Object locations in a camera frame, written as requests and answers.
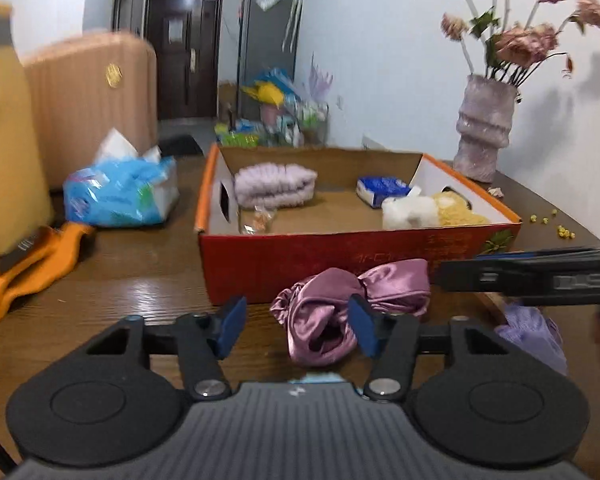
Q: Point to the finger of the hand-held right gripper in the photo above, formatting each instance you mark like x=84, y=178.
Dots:
x=480, y=275

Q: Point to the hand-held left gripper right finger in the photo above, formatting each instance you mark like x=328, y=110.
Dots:
x=362, y=327

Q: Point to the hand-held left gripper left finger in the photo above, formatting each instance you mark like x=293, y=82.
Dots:
x=232, y=325

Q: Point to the mauve satin cloth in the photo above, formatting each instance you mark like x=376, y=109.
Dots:
x=310, y=320

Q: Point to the yellow and white plush toy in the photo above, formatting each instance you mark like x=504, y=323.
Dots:
x=460, y=212

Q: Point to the red cardboard box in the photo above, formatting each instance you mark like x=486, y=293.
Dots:
x=280, y=265

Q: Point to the blue pocket tissue packet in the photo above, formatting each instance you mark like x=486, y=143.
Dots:
x=380, y=187

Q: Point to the purple fluffy headband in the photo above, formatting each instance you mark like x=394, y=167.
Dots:
x=275, y=185

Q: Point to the blue soft tissue pack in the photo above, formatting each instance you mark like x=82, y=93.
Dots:
x=115, y=190

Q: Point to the scattered yellow flower crumbs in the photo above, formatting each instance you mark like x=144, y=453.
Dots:
x=562, y=231

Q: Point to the fallen dried petal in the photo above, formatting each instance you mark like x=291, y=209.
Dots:
x=495, y=191

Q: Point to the clear snack packet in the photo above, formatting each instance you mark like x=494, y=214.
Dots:
x=260, y=220

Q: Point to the pink ceramic vase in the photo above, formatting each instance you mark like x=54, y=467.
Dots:
x=482, y=130

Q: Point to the dark doormat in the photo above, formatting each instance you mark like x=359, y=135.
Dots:
x=180, y=146

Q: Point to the pink plant pot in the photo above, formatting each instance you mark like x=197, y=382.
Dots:
x=269, y=112

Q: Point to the dried pink roses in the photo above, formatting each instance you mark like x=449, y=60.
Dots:
x=520, y=42

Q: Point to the purple paper decoration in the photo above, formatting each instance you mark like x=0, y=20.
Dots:
x=320, y=82

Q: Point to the dark brown entrance door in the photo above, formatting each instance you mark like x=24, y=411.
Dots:
x=180, y=75

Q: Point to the pink ribbed suitcase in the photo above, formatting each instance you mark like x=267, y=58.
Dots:
x=80, y=110

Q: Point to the yellow thermos jug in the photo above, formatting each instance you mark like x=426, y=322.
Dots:
x=5, y=160

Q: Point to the grey refrigerator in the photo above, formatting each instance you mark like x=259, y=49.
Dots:
x=265, y=45

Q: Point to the paper notice on door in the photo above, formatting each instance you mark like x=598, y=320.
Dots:
x=175, y=29

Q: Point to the hanging folded umbrella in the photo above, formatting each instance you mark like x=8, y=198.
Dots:
x=292, y=20

